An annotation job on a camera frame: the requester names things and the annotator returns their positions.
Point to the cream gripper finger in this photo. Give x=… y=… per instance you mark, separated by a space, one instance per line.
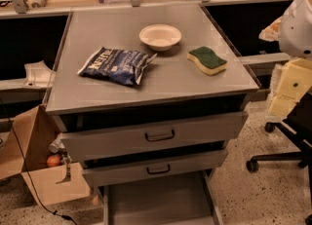
x=289 y=83

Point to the blue chip bag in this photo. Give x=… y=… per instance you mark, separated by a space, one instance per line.
x=123 y=67

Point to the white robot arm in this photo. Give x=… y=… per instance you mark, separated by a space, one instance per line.
x=295 y=32

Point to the grey drawer cabinet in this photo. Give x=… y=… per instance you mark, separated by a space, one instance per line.
x=170 y=77

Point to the bottom grey drawer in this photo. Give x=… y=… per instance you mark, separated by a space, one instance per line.
x=183 y=199

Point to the grey drawer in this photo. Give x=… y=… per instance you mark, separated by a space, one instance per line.
x=148 y=128
x=139 y=166
x=183 y=199

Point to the top grey drawer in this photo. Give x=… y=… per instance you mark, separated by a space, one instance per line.
x=148 y=128

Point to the middle grey drawer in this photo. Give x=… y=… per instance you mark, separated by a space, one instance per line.
x=139 y=166

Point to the black office chair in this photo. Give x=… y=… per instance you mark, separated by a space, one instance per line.
x=296 y=127

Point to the yellow green sponge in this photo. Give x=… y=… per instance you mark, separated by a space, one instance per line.
x=207 y=60

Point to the white bowl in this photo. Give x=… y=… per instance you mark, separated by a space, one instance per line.
x=160 y=37

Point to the crumpled can in box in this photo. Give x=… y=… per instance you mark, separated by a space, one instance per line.
x=56 y=146

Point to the orange fruit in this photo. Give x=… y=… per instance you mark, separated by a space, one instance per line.
x=53 y=161

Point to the white curved plastic piece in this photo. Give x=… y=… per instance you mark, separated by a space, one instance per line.
x=38 y=75

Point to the cardboard box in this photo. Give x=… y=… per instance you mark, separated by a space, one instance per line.
x=26 y=151

